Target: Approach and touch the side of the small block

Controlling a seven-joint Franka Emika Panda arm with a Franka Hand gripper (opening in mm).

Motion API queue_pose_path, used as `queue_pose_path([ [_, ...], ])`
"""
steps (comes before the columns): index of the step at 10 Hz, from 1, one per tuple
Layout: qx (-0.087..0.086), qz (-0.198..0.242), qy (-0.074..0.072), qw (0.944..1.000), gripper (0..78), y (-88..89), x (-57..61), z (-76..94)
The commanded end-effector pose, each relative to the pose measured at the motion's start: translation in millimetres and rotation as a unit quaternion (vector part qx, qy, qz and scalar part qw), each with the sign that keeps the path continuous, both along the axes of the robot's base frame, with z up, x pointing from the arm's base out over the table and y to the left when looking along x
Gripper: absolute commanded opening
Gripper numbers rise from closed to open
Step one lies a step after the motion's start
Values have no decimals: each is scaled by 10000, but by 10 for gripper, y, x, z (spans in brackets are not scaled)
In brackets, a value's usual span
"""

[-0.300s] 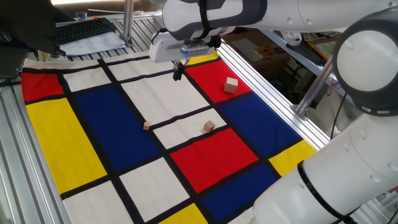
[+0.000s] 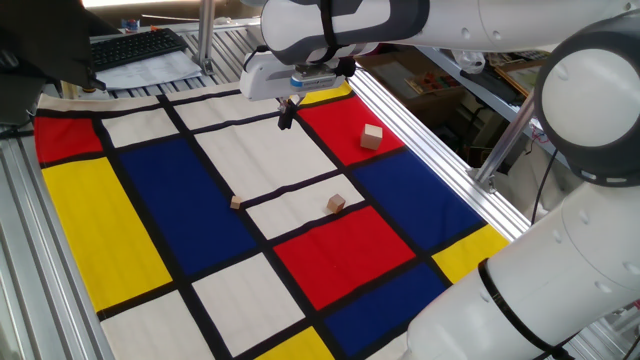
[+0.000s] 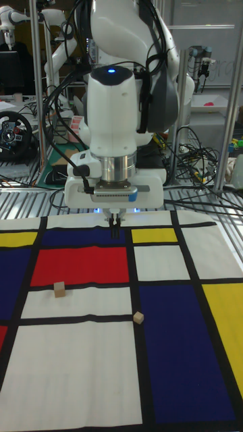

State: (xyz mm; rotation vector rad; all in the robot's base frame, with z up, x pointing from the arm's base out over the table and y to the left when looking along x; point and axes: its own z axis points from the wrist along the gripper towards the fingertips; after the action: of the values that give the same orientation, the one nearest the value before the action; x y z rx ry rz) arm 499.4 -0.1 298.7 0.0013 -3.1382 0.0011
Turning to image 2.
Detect clear plastic bag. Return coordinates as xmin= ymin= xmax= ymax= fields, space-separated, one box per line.
xmin=452 ymin=48 xmax=486 ymax=75

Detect silver blue wrist camera module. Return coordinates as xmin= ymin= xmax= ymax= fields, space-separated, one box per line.
xmin=289 ymin=67 xmax=337 ymax=90

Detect brown cardboard box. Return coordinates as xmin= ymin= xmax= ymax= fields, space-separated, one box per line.
xmin=357 ymin=47 xmax=466 ymax=114

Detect Mondrian pattern cloth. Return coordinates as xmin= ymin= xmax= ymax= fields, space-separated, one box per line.
xmin=33 ymin=79 xmax=511 ymax=360

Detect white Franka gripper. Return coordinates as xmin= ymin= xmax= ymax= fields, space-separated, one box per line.
xmin=238 ymin=49 xmax=347 ymax=131

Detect black monitor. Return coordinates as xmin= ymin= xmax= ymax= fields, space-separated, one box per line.
xmin=0 ymin=0 xmax=121 ymax=126

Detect slanted aluminium post with bracket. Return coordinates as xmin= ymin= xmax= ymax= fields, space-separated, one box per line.
xmin=472 ymin=89 xmax=537 ymax=194

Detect aluminium table edge rail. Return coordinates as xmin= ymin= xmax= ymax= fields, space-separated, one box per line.
xmin=347 ymin=67 xmax=531 ymax=241

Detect thin black hanging cable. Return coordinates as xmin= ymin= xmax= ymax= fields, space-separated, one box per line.
xmin=529 ymin=147 xmax=559 ymax=226

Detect large wooden block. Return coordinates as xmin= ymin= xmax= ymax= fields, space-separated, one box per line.
xmin=359 ymin=123 xmax=384 ymax=151

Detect medium wooden block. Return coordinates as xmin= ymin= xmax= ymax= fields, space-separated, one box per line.
xmin=326 ymin=193 xmax=347 ymax=215

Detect white paper sheets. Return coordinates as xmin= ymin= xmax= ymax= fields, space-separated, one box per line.
xmin=94 ymin=49 xmax=203 ymax=91

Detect upright aluminium post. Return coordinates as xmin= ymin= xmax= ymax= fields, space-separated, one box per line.
xmin=196 ymin=0 xmax=217 ymax=76

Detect black keyboard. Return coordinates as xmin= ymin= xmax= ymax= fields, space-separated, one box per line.
xmin=89 ymin=27 xmax=190 ymax=73

